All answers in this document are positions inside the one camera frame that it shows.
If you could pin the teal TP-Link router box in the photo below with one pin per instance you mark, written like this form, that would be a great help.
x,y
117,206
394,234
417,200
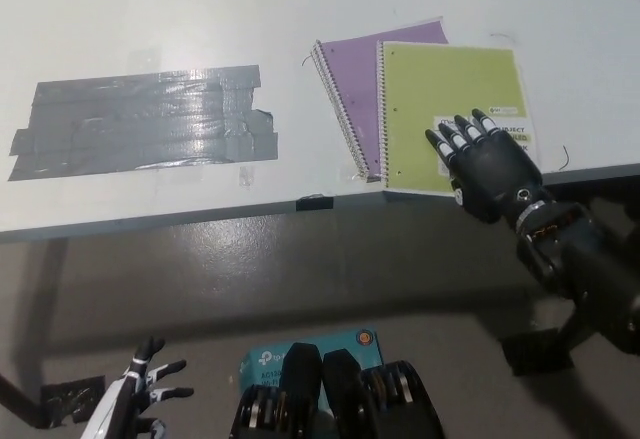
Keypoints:
x,y
265,364

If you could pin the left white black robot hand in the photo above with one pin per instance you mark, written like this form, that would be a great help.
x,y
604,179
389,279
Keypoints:
x,y
120,399

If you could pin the black floor tape patch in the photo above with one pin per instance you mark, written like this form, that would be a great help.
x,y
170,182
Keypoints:
x,y
530,359
70,401

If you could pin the grey duct tape patch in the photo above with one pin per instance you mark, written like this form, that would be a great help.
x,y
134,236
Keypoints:
x,y
140,119

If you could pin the clear tape scrap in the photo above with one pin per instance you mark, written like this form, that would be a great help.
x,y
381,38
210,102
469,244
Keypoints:
x,y
245,177

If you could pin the small black tape strip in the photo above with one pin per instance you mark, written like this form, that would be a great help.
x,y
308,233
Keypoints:
x,y
314,204

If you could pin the black ribbed robot body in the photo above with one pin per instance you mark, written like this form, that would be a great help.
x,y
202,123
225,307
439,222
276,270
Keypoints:
x,y
345,404

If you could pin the purple spiral notebook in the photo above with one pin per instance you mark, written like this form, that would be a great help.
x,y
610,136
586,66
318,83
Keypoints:
x,y
350,74

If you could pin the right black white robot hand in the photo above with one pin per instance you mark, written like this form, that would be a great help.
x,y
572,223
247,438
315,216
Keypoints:
x,y
495,169

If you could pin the green Mead spiral notebook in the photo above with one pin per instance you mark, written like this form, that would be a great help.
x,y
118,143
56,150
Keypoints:
x,y
430,89

